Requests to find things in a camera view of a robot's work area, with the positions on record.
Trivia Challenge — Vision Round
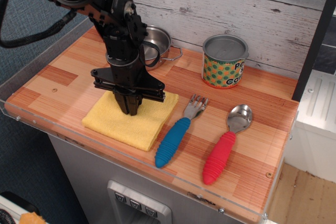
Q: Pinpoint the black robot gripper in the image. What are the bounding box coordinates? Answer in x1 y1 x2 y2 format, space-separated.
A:
91 54 165 116

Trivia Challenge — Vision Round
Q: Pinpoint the yellow cloth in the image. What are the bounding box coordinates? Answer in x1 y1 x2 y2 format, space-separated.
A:
82 91 179 151

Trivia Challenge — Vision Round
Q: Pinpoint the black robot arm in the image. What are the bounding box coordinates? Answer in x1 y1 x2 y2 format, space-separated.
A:
49 0 165 115

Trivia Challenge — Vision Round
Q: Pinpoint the small steel pot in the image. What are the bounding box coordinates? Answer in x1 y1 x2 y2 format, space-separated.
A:
142 25 183 71

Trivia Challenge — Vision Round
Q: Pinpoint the grey toy fridge cabinet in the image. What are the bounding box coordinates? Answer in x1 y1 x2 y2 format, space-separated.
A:
49 135 263 223

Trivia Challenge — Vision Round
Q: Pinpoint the toy peas and carrots can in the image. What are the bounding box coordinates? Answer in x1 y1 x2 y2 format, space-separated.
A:
202 34 249 89

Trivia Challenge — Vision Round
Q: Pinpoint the silver dispenser button panel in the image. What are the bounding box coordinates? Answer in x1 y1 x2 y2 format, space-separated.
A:
107 180 172 223

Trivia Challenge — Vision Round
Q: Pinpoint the orange plush object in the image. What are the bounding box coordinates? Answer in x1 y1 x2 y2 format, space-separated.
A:
19 212 47 224

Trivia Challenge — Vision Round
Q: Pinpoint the white toy cabinet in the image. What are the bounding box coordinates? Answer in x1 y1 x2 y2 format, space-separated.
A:
284 70 335 182

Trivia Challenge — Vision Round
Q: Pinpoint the blue handled fork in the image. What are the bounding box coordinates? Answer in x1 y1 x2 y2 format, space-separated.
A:
154 94 208 168

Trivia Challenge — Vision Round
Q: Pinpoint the red handled spoon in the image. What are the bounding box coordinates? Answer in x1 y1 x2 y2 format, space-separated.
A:
202 104 253 185

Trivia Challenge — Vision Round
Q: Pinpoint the clear acrylic guard rail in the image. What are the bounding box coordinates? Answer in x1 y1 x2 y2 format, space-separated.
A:
6 9 306 223

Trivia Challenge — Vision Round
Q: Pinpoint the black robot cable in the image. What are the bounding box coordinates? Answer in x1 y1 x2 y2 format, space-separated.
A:
0 0 78 49

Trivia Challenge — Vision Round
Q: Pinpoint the black vertical post right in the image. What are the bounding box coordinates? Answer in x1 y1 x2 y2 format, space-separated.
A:
292 0 335 102

